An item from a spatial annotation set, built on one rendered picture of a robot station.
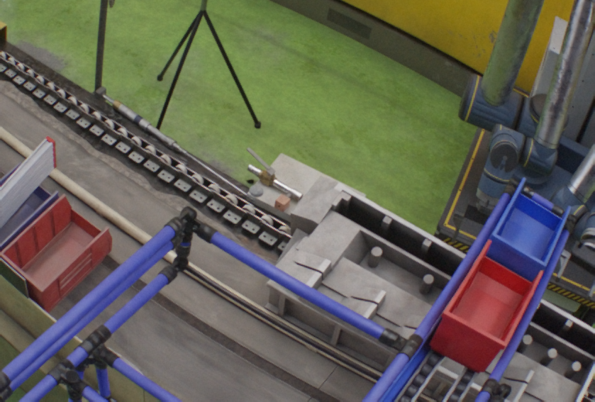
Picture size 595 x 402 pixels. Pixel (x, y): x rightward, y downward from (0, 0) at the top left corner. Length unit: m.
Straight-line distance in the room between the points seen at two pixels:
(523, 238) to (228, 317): 0.85
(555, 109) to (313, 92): 1.77
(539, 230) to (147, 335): 1.11
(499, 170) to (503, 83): 0.52
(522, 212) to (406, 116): 2.13
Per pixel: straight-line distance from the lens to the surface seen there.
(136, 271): 1.71
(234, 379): 2.25
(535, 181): 3.44
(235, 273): 2.47
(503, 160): 2.74
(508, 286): 2.00
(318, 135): 4.05
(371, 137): 4.12
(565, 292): 3.37
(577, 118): 3.68
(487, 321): 1.93
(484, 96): 3.26
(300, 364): 2.31
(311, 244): 2.32
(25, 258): 2.41
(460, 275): 1.88
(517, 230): 2.21
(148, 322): 2.33
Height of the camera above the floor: 2.68
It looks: 44 degrees down
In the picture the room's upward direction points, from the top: 13 degrees clockwise
